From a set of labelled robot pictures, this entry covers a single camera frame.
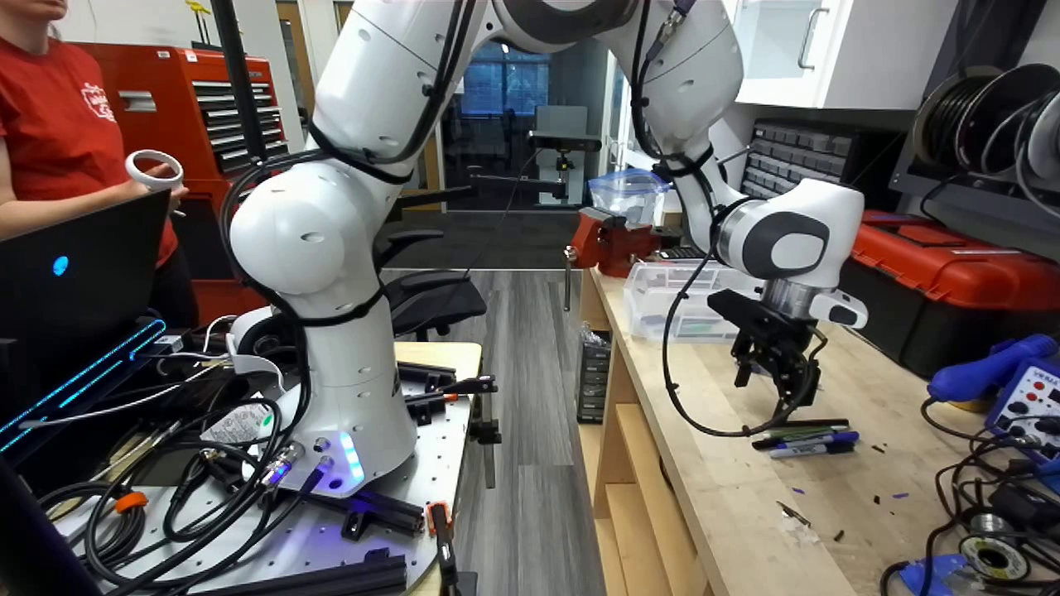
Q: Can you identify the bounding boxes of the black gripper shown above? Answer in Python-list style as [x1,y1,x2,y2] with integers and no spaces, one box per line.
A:
[710,292,821,422]

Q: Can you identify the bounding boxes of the black pen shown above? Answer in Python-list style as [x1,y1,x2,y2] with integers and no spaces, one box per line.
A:
[775,417,852,431]

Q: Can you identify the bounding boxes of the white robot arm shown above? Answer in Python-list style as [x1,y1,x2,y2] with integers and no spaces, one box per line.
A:
[229,0,867,501]

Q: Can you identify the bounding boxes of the green black marker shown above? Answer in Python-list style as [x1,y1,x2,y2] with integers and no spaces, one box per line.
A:
[752,433,826,451]

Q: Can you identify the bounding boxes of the blue marker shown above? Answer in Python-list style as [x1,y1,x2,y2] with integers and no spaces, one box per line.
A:
[770,431,862,460]

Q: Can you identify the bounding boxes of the red black toolbox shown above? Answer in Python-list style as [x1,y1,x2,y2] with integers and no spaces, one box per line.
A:
[842,212,1060,376]

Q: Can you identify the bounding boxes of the red bench vise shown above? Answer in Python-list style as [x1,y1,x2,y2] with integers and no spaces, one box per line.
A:
[571,208,661,279]

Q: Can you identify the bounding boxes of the small parts drawer cabinet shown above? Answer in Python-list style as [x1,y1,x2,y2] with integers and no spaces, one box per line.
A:
[741,122,859,197]

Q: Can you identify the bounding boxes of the clear lidded container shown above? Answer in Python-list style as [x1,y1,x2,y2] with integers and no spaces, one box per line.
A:
[590,168,668,227]

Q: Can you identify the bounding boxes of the blue soldering station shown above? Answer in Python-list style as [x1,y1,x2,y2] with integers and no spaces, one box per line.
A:
[929,334,1060,462]

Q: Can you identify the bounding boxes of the white overhead cabinet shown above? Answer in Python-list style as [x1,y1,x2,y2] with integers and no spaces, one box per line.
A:
[721,0,958,109]

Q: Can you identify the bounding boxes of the black office chair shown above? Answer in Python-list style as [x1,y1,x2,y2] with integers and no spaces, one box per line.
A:
[374,227,486,339]

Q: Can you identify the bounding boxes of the white VR controller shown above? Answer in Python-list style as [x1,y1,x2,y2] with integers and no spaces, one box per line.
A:
[126,150,186,193]

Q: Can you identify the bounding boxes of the red tool chest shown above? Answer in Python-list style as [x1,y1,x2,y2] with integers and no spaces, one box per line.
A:
[88,43,262,322]

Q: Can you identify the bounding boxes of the black laptop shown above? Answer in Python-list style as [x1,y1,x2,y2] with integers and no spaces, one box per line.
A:
[0,193,169,339]

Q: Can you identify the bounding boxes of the person in red shirt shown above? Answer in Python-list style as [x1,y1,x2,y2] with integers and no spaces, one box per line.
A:
[0,0,145,242]

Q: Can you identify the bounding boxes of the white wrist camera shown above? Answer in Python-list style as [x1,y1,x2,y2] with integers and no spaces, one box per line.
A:
[808,288,867,327]

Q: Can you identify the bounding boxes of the black wire spools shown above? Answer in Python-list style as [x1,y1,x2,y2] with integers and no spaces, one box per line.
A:
[910,61,1060,176]

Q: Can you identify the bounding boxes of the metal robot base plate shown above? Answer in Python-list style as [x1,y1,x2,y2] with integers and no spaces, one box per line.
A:
[61,397,474,596]

